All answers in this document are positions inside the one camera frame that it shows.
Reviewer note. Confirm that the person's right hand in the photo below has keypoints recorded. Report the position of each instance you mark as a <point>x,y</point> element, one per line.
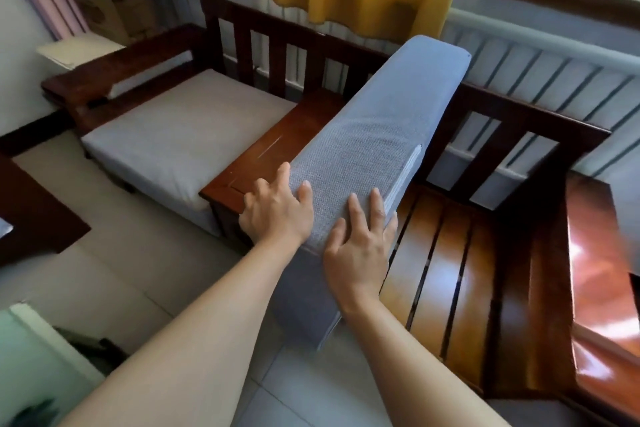
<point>357,266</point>

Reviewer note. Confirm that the person's left hand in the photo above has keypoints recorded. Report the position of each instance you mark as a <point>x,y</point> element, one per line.
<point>275,216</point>

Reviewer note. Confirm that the dark wooden sofa with console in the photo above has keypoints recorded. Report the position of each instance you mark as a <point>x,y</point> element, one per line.
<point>450,261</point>

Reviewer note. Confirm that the long dark wooden sofa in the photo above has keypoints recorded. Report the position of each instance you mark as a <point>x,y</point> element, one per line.
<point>35,211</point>

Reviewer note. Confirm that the long grey sofa cushion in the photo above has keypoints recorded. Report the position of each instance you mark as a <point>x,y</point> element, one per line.
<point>4,227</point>

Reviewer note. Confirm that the person's right forearm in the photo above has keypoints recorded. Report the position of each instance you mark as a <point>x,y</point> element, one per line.
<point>410,376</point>

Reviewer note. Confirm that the person's left forearm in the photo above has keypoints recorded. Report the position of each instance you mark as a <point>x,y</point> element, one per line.
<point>190,356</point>

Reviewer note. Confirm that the brown box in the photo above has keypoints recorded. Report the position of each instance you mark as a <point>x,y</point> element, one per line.
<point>110,6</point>

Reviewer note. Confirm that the white radiator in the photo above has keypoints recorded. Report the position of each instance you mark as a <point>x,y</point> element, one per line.
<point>550,71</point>

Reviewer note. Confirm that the dark wooden coffee table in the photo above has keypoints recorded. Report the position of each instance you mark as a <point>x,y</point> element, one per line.
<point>30,366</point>

